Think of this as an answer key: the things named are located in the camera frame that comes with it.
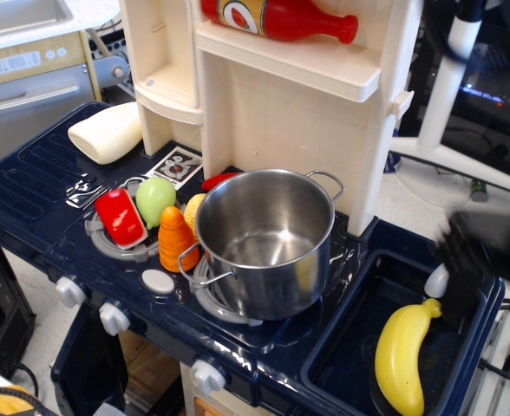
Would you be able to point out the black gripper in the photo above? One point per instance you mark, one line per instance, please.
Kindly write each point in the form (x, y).
(476, 246)

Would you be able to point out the yellow toy banana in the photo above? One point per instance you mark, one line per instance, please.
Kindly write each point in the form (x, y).
(397, 356)

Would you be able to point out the stainless steel pot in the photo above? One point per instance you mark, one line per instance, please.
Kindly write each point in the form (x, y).
(265, 235)

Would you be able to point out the grey yellow toy faucet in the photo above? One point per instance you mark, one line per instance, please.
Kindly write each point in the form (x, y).
(437, 282)

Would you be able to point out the green small can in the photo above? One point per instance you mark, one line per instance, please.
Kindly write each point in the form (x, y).
(478, 191)

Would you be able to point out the grey right stove burner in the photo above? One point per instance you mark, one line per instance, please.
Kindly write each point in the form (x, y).
(209, 301)

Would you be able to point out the grey stove burner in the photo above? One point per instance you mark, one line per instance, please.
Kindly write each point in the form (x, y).
(104, 243)
(209, 301)

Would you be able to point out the red toy chili pepper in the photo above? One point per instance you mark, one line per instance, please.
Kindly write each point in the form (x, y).
(216, 180)

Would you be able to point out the grey right stove knob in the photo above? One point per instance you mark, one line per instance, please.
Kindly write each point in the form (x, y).
(207, 378)

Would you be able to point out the grey stove knob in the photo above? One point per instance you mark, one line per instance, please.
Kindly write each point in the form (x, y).
(70, 293)
(207, 378)
(113, 320)

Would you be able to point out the yellow toy corn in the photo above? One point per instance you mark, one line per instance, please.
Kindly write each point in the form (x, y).
(191, 208)

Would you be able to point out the orange toy carrot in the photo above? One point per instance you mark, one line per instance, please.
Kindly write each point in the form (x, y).
(177, 245)

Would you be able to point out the grey round stove button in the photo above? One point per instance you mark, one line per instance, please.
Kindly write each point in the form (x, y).
(158, 281)

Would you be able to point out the red toy ketchup bottle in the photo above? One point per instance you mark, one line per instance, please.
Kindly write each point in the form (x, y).
(281, 20)

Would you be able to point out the cream toy kitchen shelf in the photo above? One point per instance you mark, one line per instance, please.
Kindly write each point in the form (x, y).
(251, 102)

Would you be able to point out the grey left stove burner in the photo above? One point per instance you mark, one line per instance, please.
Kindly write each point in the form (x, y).
(104, 243)

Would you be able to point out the green toy pear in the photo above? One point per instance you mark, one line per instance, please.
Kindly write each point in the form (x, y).
(153, 196)

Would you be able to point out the red toy cheese wedge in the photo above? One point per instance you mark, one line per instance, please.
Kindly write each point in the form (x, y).
(121, 219)

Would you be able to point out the grey middle stove knob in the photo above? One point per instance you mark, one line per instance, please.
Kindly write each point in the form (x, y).
(113, 320)

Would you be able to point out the grey left stove knob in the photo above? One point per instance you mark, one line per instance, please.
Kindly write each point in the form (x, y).
(70, 293)

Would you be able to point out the navy toy kitchen counter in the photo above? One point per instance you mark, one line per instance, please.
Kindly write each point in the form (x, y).
(320, 362)

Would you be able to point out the black computer case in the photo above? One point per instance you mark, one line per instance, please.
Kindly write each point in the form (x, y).
(17, 320)

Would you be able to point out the silver toy dishwasher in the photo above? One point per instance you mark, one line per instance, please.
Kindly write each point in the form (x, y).
(51, 61)

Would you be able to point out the white stand frame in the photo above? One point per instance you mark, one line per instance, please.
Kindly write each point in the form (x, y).
(427, 146)

